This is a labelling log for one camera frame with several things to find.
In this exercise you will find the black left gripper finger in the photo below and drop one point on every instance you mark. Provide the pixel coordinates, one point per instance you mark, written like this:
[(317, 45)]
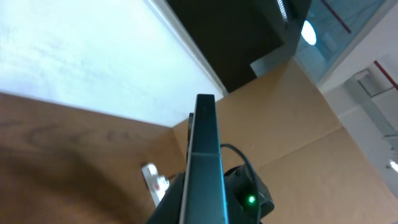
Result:
[(168, 210)]

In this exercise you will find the gold Galaxy smartphone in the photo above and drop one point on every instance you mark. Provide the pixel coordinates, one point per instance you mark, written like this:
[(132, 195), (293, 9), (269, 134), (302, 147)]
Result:
[(204, 198)]

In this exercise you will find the white power strip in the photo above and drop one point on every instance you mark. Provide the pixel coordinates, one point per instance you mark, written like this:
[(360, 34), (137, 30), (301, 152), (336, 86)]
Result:
[(157, 184)]

